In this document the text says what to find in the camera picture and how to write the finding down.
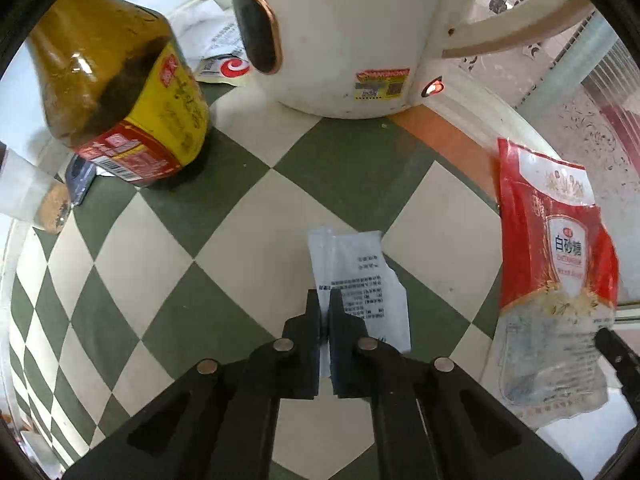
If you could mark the dark blue packet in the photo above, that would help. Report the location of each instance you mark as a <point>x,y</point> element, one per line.
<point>80,175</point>

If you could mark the white paper leaflet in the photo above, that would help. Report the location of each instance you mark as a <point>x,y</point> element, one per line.
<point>210,25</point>

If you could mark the white pink electric kettle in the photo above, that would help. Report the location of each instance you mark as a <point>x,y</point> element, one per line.
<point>350,25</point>

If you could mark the red white packet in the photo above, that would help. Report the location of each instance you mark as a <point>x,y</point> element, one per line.
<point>227,69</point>

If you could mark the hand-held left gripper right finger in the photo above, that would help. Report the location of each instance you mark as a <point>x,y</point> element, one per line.
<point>340,345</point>

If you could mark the green checkered tablecloth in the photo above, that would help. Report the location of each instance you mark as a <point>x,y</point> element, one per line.
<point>240,220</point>

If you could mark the white printed sachet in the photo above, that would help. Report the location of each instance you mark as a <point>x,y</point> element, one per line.
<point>350,265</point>

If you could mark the brown sauce bottle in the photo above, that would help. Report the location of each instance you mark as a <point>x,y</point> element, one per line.
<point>110,70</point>

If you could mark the red sugar bag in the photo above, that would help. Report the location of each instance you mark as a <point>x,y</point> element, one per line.
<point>555,260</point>

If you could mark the spice jar with brown lid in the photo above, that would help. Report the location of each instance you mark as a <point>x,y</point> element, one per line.
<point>25,185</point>

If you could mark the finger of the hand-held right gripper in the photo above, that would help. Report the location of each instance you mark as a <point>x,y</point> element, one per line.
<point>620,360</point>

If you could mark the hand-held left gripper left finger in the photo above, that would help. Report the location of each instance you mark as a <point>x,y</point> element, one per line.
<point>311,345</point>

